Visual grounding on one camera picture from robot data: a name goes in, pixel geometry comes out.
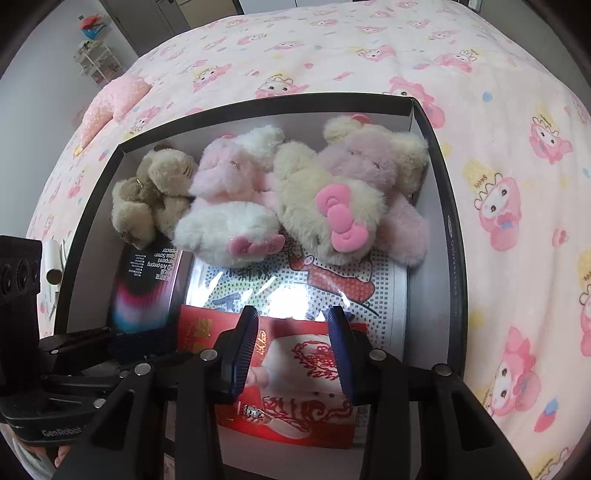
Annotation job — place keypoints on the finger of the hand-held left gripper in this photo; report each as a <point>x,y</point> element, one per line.
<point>78,340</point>
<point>152,356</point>

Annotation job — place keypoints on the red and blue toy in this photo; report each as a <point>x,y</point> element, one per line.
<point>94,25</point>

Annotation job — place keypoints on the small brown plush toy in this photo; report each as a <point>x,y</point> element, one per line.
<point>152,189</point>

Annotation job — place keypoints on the grey door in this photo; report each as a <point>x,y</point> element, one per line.
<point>152,23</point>

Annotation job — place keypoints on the cream plush with pink bow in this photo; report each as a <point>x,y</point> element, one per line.
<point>323,194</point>

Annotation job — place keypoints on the pink moon pillow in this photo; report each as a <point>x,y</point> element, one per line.
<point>113,101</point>

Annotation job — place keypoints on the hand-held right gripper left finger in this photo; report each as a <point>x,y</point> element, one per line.
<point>244,355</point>

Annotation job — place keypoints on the red envelope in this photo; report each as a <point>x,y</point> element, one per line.
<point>295,369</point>

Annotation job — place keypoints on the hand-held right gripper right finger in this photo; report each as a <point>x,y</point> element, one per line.
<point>341,355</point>

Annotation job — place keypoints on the pink and white plush toy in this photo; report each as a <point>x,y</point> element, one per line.
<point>226,217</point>

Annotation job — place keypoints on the black storage box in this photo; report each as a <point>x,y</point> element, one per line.
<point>434,277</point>

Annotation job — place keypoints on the pink printed blanket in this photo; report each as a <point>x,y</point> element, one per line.
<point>508,138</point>

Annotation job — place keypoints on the clear packet with blue print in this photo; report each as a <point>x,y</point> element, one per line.
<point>277,286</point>

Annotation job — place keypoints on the white shelf rack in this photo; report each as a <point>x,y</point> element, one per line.
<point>99,60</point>

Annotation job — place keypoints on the person's left hand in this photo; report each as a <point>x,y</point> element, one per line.
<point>62,458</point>

